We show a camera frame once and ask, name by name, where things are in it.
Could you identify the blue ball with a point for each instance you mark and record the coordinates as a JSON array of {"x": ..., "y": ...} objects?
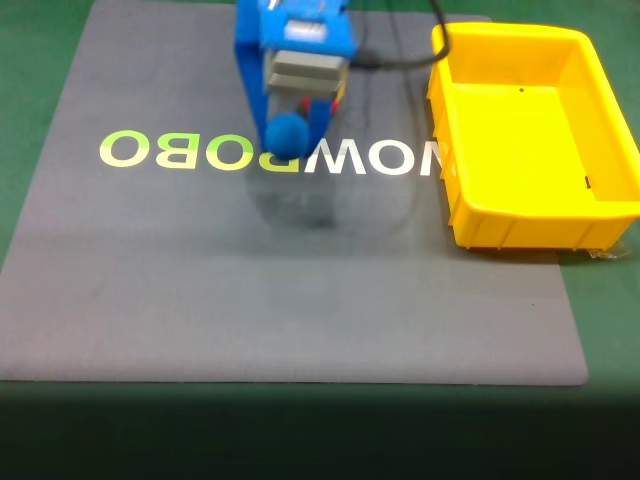
[{"x": 286, "y": 136}]

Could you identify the yellow plastic bin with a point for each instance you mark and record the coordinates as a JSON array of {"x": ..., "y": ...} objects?
[{"x": 530, "y": 150}]

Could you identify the grey mat with lettering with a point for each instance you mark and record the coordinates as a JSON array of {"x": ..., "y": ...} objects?
[{"x": 250, "y": 300}]

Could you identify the clear plastic wrap scrap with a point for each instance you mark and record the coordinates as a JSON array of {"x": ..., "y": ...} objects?
[{"x": 610, "y": 252}]

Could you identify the grey camera box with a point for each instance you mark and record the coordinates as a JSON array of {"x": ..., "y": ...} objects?
[{"x": 306, "y": 72}]

